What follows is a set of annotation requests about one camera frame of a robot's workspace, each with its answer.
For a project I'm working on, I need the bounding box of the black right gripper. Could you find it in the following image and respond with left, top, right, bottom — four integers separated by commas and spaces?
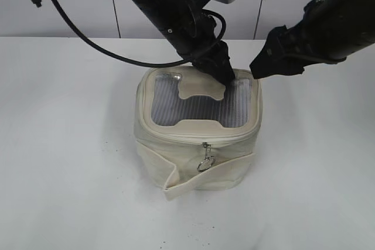
250, 26, 322, 79

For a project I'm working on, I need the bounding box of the cream bag with silver panel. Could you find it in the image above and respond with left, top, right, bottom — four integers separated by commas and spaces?
134, 66, 263, 200

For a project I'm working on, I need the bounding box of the metal zipper pull with ring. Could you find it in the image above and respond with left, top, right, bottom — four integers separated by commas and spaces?
197, 142, 216, 173

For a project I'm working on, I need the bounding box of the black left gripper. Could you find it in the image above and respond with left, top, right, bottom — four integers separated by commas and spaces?
187, 40, 236, 83

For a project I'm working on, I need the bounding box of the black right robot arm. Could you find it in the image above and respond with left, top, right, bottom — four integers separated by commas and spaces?
250, 0, 374, 79

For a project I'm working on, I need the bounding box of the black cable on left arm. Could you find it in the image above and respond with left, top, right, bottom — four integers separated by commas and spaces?
23, 0, 228, 68

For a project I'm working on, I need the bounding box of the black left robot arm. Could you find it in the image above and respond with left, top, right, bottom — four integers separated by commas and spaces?
31, 0, 235, 85

